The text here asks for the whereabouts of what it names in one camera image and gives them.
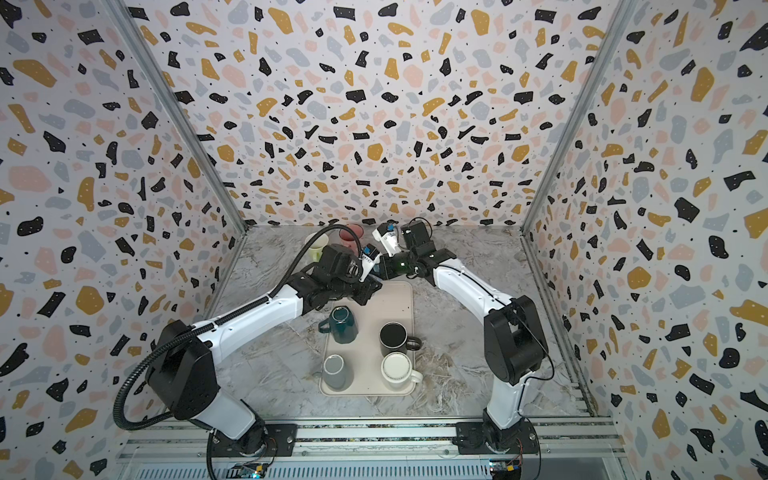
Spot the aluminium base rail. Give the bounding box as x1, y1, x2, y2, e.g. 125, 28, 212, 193
115, 417, 633, 479

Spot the light green mug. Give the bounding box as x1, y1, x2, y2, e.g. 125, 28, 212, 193
305, 234, 329, 262

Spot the white mug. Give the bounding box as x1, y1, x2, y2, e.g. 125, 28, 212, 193
380, 352, 423, 390

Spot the beige serving tray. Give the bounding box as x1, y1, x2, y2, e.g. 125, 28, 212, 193
319, 281, 420, 397

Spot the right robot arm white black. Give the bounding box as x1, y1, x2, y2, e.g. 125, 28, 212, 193
362, 217, 552, 453

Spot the pink mug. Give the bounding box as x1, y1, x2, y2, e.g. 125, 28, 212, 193
339, 224, 364, 251

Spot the black mug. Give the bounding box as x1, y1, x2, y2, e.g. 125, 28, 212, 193
379, 322, 423, 357

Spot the dark green mug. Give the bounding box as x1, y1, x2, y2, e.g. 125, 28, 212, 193
318, 305, 358, 344

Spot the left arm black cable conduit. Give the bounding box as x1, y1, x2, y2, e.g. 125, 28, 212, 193
112, 223, 364, 432

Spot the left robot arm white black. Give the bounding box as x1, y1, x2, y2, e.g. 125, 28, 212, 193
145, 244, 382, 456

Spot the grey mug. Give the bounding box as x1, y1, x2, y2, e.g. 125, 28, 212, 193
322, 354, 354, 392

